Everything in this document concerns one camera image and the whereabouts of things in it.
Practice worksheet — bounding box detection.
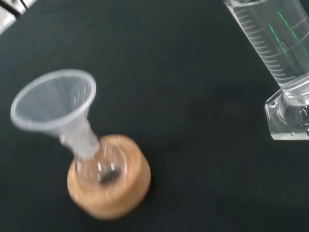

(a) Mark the clear glass round-bottom flask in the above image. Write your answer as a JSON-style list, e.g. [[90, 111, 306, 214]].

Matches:
[[73, 137, 129, 192]]

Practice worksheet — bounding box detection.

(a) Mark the black bench cloth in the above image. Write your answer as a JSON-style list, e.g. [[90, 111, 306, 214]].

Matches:
[[0, 0, 309, 232]]

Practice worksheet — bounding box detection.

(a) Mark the clear plastic funnel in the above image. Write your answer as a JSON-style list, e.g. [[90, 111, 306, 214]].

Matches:
[[10, 69, 101, 161]]

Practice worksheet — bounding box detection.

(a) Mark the tan cork ring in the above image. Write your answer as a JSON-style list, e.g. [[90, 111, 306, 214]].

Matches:
[[67, 134, 152, 221]]

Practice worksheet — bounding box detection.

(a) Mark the grey metal frame piece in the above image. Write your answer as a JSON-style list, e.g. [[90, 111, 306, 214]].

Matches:
[[0, 0, 38, 37]]

